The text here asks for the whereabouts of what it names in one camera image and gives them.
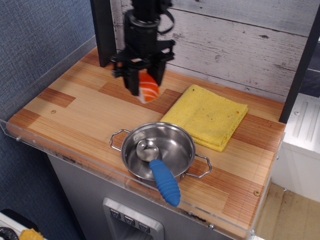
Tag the black vertical post left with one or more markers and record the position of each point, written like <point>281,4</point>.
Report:
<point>104,30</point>

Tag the white black object at corner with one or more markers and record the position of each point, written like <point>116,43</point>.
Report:
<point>15,221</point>

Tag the stainless steel pot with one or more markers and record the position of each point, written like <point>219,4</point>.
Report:
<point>176,149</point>

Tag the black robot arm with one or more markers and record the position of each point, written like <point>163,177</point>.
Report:
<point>157,6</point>

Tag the orange salmon sushi toy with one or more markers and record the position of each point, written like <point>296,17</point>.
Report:
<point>148,88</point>

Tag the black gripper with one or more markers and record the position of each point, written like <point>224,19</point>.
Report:
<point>142,49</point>

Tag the yellow object at corner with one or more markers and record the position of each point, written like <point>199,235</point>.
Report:
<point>31,234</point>

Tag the white ribbed side unit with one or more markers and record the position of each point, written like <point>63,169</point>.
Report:
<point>297,166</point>

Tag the black vertical post right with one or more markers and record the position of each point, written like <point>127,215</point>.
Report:
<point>304,62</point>

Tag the silver button control panel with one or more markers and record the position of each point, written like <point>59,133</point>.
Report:
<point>126,223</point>

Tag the blue handled metal spoon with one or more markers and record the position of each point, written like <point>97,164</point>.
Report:
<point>167,185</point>

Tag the clear acrylic guard rail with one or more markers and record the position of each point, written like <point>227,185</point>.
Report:
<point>65,104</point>

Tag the yellow folded cloth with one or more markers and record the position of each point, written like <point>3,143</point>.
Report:
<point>210,119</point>

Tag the black vertical post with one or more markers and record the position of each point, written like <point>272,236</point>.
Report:
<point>104,30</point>
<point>304,62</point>

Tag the grey cabinet base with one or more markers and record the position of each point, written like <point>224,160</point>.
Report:
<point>86,190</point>

